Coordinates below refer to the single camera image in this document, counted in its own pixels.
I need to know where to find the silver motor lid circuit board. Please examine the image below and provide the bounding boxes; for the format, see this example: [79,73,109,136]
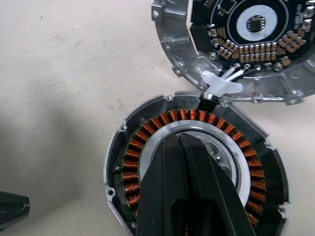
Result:
[150,0,315,106]

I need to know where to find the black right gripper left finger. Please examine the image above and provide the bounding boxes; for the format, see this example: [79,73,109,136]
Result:
[136,134,197,236]

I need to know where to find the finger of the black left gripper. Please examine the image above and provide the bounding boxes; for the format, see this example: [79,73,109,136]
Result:
[0,190,31,207]
[0,205,31,227]

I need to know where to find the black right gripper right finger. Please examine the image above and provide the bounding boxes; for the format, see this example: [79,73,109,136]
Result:
[179,134,256,236]

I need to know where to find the silver motor housing copper coils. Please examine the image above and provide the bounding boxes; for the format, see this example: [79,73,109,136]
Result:
[103,90,290,236]

